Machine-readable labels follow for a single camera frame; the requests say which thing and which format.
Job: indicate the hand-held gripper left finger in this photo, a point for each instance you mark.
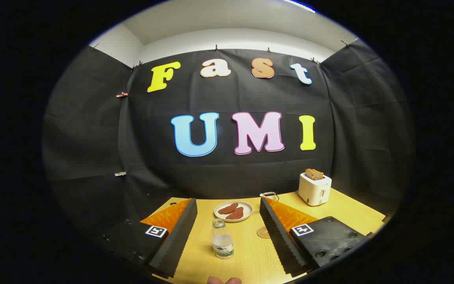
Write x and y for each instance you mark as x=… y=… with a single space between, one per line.
x=177 y=240

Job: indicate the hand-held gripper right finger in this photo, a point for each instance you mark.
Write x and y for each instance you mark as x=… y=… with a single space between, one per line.
x=278 y=240

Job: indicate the round wooden coaster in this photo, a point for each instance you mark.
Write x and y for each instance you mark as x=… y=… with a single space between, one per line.
x=262 y=232

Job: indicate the clear plastic juice bottle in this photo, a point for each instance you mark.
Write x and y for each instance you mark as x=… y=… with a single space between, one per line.
x=222 y=244

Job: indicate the wooden table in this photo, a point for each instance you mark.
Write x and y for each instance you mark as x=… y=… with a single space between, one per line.
x=250 y=260

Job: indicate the white round plate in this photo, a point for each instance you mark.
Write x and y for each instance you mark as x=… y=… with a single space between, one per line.
x=248 y=208

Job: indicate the brown meat piece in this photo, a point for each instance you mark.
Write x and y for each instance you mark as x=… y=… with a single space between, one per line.
x=227 y=208
x=235 y=214

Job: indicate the white toaster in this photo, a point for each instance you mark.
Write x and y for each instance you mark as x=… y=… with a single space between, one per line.
x=313 y=191

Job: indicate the bread slice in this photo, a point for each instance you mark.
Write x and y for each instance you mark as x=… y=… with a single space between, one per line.
x=319 y=174
x=310 y=174

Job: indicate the black backdrop cloth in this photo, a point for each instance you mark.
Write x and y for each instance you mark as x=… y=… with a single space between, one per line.
x=231 y=173

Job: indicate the white clothespin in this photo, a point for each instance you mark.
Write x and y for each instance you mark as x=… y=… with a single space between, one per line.
x=120 y=174

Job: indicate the red clothespin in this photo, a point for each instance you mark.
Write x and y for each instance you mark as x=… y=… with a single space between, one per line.
x=121 y=94

